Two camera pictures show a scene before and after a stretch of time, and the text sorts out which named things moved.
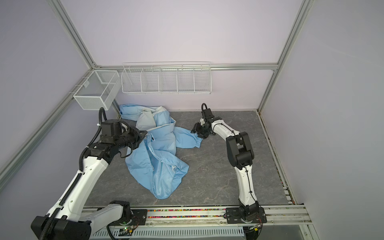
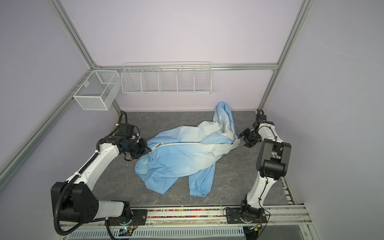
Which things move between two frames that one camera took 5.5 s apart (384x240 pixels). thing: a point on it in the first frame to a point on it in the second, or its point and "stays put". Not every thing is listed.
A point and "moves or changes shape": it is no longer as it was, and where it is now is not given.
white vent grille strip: (205, 232) stays put
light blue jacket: (153, 160) moves or changes shape
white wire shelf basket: (170, 77) stays put
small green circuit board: (125, 231) stays put
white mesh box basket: (98, 90) stays put
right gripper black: (196, 129) to (249, 144)
